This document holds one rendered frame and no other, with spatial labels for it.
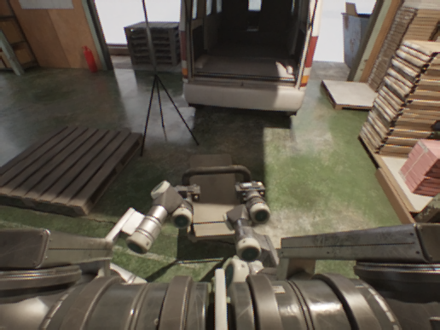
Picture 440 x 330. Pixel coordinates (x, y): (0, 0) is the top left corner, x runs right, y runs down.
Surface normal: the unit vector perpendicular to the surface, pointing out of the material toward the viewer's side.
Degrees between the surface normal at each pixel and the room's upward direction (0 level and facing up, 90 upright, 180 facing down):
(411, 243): 74
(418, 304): 31
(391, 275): 64
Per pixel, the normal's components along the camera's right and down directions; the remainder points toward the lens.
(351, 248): -0.95, -0.11
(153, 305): 0.00, -0.95
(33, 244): 0.18, -0.36
